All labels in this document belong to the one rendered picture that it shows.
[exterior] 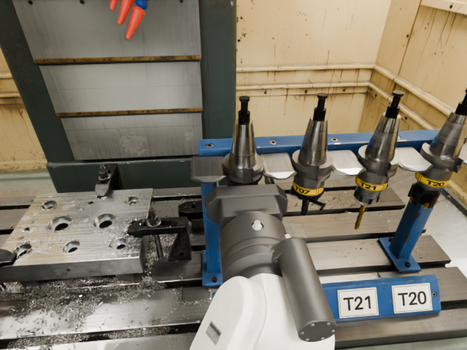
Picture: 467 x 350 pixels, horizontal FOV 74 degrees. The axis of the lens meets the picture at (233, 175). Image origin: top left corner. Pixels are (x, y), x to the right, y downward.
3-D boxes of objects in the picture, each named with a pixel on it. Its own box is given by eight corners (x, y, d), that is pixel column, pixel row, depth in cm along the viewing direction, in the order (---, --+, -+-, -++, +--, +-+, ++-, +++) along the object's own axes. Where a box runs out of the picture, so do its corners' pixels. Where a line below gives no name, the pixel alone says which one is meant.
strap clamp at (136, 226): (191, 260, 73) (185, 212, 64) (134, 264, 72) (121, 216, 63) (191, 248, 75) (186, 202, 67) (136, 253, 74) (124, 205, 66)
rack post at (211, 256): (227, 286, 67) (224, 174, 50) (202, 288, 66) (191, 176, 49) (224, 251, 75) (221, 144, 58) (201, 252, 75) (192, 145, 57)
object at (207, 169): (226, 184, 46) (226, 179, 45) (190, 185, 45) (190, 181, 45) (223, 159, 52) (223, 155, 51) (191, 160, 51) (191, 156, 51)
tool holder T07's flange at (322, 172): (328, 162, 52) (331, 149, 51) (332, 183, 47) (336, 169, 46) (290, 160, 53) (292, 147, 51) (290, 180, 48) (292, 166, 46)
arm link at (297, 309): (269, 295, 42) (290, 390, 33) (206, 267, 38) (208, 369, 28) (332, 247, 37) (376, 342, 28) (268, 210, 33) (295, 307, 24)
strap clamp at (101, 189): (115, 223, 83) (101, 178, 74) (103, 223, 83) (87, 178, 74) (125, 193, 93) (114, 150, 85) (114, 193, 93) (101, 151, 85)
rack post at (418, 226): (420, 271, 70) (480, 161, 53) (397, 273, 70) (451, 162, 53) (397, 239, 78) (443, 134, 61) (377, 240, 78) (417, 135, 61)
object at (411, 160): (436, 172, 48) (438, 168, 48) (404, 174, 48) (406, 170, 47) (411, 150, 54) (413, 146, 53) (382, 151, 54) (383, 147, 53)
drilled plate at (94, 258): (142, 273, 65) (138, 257, 62) (-2, 283, 63) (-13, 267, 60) (156, 202, 84) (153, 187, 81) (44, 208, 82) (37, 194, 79)
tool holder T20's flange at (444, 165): (439, 152, 55) (445, 139, 53) (468, 171, 50) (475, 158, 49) (408, 156, 54) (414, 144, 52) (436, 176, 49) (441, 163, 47)
